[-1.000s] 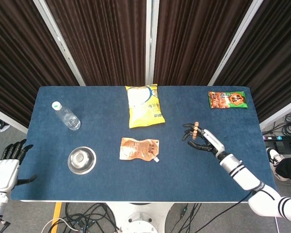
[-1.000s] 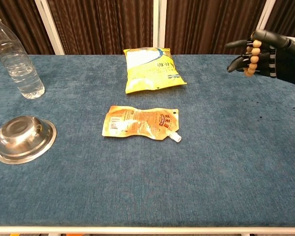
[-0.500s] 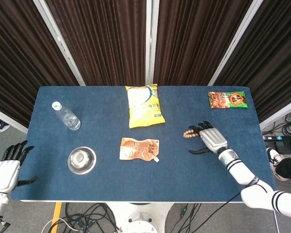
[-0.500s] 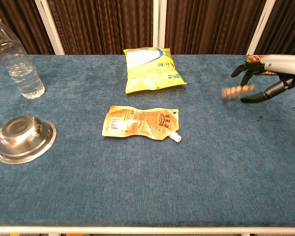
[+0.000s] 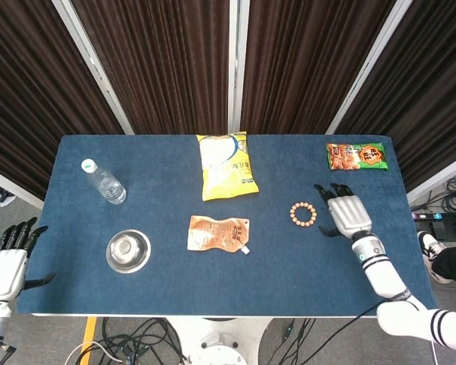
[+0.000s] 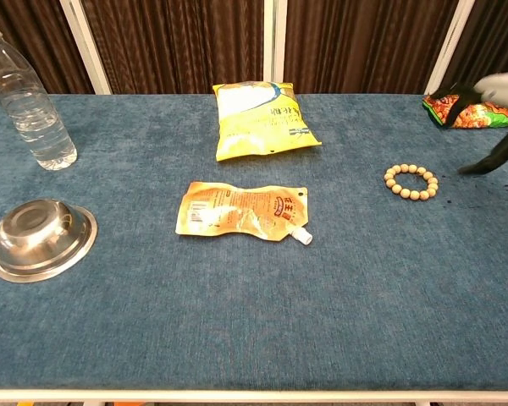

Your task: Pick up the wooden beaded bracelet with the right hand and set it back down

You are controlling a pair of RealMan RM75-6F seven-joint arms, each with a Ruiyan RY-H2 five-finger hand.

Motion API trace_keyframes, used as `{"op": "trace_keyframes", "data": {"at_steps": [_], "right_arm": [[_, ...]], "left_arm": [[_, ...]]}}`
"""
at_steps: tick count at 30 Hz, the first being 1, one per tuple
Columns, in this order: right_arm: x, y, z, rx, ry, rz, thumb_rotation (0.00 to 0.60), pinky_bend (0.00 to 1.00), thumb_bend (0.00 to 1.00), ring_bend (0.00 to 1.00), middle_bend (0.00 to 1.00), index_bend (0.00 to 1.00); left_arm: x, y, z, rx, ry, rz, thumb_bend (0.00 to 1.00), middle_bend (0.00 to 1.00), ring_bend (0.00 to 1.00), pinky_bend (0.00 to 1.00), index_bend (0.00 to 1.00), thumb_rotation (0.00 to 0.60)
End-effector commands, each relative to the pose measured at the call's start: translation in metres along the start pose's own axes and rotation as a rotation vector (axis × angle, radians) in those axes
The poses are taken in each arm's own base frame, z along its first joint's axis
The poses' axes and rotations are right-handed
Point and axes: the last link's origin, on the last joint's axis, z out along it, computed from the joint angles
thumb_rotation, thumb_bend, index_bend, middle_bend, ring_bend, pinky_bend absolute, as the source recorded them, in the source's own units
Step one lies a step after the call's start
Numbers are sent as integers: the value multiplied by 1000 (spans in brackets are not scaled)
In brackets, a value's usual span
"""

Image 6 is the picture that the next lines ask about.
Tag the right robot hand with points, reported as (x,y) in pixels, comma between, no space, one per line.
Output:
(499,86)

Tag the green orange snack bag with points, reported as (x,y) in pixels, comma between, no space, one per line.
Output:
(487,116)

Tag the brown curtain panel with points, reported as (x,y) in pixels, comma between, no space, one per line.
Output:
(34,34)
(364,42)
(495,38)
(173,42)

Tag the yellow snack bag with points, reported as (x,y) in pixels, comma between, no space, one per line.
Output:
(254,127)

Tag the orange spout pouch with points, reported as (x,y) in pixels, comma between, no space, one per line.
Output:
(237,211)

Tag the blue table cloth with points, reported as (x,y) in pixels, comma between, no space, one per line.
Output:
(254,304)

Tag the clear plastic water bottle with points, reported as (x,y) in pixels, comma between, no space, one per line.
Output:
(29,110)

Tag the stainless steel bowl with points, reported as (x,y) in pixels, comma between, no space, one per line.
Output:
(38,237)

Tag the white partition post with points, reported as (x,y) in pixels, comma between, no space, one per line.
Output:
(275,38)
(448,46)
(84,46)

